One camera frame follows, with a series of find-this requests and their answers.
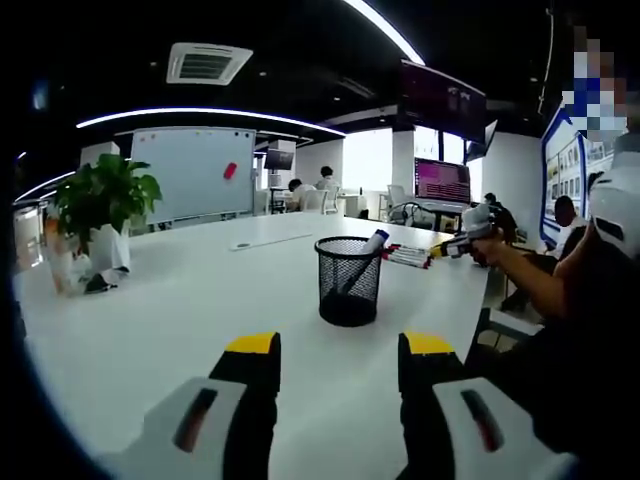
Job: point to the black mesh pen holder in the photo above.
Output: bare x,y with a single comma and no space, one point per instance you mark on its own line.
347,295

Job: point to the person's black shirt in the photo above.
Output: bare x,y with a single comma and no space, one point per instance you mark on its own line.
590,360

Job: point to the blue framed wall poster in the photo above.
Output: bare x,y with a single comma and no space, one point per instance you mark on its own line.
565,180

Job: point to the curved ceiling light strip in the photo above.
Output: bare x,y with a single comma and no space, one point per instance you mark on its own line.
390,30
42,186
210,111

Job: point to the ceiling air conditioner vent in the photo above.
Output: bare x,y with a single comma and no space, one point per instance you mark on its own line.
207,64

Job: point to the small black desk item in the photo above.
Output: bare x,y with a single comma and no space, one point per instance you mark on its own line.
100,284

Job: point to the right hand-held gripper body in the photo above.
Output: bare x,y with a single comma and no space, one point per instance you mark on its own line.
477,220

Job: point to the purple lit monitor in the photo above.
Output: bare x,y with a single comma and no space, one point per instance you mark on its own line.
442,180

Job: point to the potted green plant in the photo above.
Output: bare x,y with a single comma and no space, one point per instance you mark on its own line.
105,195

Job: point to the large dark hanging screen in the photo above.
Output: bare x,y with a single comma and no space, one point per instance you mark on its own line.
440,100

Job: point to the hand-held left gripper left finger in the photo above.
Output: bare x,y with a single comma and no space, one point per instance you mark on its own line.
197,425

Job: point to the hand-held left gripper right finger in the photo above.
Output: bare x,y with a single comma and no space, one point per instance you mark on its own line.
482,430

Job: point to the white chest device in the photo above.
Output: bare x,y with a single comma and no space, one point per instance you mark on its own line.
615,200

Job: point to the red whiteboard eraser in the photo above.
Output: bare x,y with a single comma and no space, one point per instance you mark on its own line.
229,171

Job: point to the white office chair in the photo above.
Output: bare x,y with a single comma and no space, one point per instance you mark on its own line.
317,201

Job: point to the small monitor on stand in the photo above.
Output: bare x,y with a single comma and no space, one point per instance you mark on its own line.
279,160

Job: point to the clear glass vase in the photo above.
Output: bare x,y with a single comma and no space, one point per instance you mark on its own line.
62,260

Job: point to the person's right hand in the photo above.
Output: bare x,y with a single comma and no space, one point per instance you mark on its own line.
489,250

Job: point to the blue cap whiteboard marker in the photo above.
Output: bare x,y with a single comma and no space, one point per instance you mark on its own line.
382,237

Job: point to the white whiteboard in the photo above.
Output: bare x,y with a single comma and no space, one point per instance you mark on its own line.
190,175

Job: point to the grey chair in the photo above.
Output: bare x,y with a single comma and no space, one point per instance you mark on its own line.
510,325

